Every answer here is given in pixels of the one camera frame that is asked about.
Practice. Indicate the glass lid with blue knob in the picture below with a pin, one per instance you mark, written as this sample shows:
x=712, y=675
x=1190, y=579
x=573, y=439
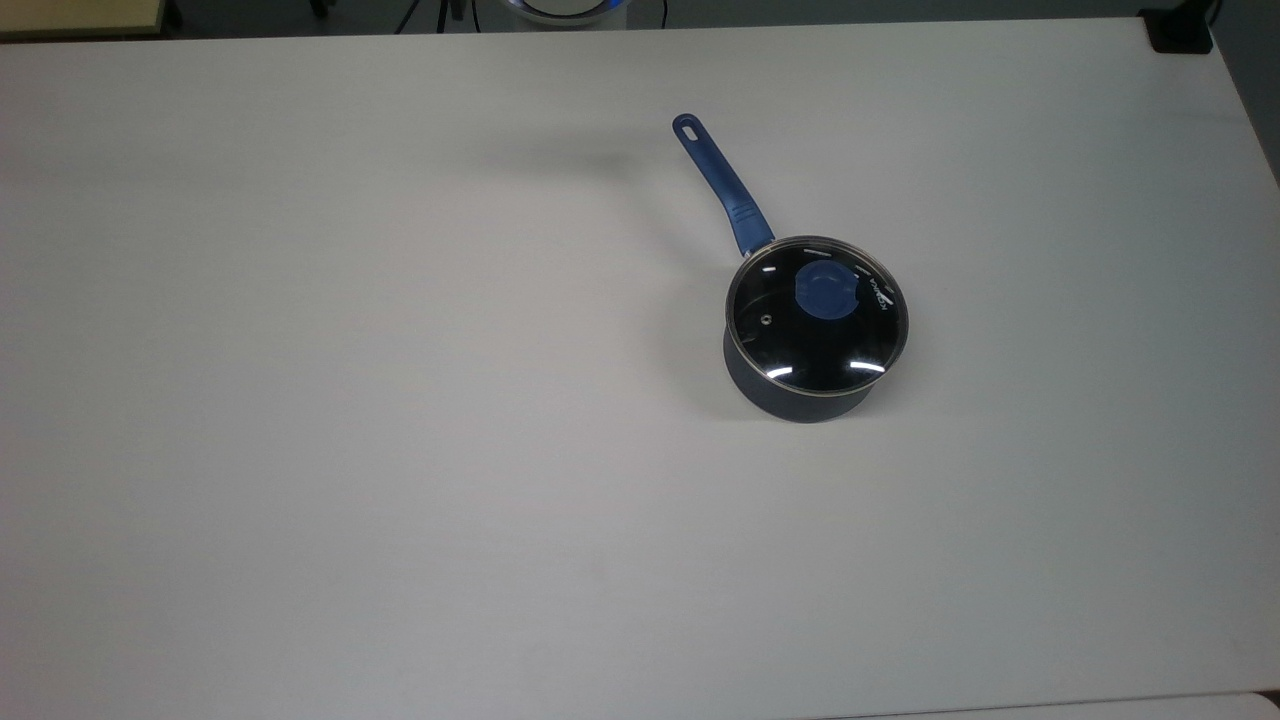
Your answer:
x=826, y=291

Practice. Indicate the black table clamp block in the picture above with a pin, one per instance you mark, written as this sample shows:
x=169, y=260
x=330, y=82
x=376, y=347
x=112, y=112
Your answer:
x=1180, y=32

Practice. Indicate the wooden desk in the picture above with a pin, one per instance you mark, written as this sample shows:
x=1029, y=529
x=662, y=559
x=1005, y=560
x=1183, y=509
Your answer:
x=70, y=15

